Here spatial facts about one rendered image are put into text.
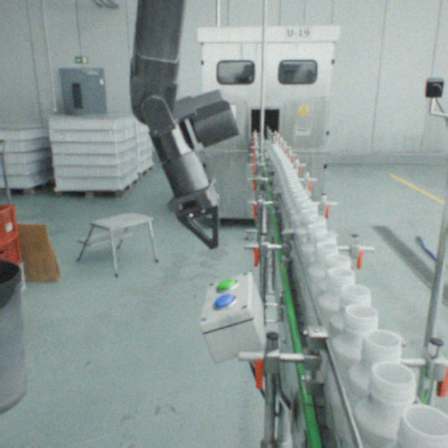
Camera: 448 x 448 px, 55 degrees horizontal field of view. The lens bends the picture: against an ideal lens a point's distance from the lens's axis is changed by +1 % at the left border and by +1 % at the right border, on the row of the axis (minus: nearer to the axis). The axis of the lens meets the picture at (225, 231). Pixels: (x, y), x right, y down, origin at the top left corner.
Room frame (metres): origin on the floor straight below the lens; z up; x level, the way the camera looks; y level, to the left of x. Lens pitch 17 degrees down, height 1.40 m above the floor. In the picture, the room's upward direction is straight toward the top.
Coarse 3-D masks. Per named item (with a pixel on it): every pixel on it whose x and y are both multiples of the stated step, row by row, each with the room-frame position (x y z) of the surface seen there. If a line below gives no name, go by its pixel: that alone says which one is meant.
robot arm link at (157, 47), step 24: (144, 0) 0.54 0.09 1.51; (168, 0) 0.55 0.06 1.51; (144, 24) 0.55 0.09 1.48; (168, 24) 0.56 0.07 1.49; (144, 48) 0.56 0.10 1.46; (168, 48) 0.57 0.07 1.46; (144, 72) 0.57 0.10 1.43; (168, 72) 0.57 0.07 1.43; (144, 96) 0.58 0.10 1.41; (168, 96) 0.59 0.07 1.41
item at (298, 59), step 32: (224, 32) 4.71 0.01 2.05; (256, 32) 4.70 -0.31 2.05; (288, 32) 4.67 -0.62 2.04; (320, 32) 4.66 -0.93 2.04; (224, 64) 4.75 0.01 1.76; (256, 64) 4.73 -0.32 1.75; (288, 64) 4.71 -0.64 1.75; (320, 64) 4.69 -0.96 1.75; (256, 96) 4.73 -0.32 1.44; (288, 96) 4.71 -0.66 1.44; (320, 96) 4.69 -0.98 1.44; (256, 128) 5.21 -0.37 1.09; (288, 128) 4.71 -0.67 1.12; (320, 128) 4.69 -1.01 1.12; (224, 160) 4.75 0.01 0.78; (320, 160) 4.69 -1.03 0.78; (224, 192) 4.75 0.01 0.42; (320, 192) 4.69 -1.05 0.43
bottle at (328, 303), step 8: (336, 272) 0.59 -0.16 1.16; (344, 272) 0.59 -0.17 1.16; (352, 272) 0.58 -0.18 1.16; (328, 280) 0.57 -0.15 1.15; (336, 280) 0.56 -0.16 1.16; (344, 280) 0.56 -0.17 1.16; (352, 280) 0.56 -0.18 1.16; (328, 288) 0.57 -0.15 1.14; (336, 288) 0.56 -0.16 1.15; (320, 296) 0.58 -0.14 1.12; (328, 296) 0.57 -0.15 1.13; (336, 296) 0.56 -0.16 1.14; (320, 304) 0.57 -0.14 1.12; (328, 304) 0.56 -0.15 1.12; (336, 304) 0.55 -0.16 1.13; (320, 312) 0.57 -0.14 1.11; (328, 312) 0.55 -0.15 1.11; (328, 320) 0.55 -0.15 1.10; (328, 328) 0.55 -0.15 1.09; (320, 352) 0.56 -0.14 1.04
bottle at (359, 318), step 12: (348, 312) 0.45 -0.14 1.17; (360, 312) 0.47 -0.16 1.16; (372, 312) 0.46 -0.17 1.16; (348, 324) 0.45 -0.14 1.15; (360, 324) 0.44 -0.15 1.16; (372, 324) 0.44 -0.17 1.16; (336, 336) 0.47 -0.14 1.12; (348, 336) 0.45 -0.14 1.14; (360, 336) 0.44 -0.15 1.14; (336, 348) 0.45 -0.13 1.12; (348, 348) 0.44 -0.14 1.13; (360, 348) 0.44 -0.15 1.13; (336, 360) 0.45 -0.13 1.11; (348, 360) 0.43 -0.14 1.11; (348, 372) 0.43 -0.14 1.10; (336, 396) 0.44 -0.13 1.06; (336, 408) 0.44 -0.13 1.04; (336, 420) 0.44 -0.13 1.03
